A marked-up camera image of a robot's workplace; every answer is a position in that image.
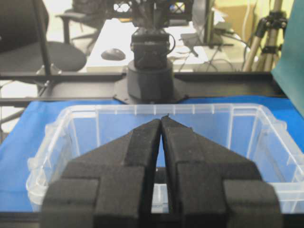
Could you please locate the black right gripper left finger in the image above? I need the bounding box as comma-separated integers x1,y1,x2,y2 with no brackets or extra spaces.
41,119,160,228

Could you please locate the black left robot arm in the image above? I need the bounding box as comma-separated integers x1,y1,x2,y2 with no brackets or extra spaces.
40,0,175,228

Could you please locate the camera tripod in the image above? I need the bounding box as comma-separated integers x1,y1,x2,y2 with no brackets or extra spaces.
242,0,288,72

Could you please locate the black aluminium frame rail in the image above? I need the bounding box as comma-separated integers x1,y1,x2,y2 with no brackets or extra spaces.
0,72,287,107

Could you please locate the blue table cloth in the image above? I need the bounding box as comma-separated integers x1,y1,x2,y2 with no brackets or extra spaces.
0,96,304,212

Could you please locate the black computer mouse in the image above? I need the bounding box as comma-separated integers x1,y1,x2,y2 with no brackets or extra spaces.
101,48,126,61

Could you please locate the white desk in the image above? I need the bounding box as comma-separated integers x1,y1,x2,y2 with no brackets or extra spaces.
86,19,246,73

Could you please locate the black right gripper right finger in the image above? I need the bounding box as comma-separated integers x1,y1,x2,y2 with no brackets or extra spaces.
161,116,283,228

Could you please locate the black office chair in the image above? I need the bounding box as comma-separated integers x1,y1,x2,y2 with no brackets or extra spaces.
0,0,86,72

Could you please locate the clear plastic storage case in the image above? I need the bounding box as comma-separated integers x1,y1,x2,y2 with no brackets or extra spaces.
26,104,304,213

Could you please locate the teal backdrop board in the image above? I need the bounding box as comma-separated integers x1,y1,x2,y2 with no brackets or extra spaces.
272,0,304,115

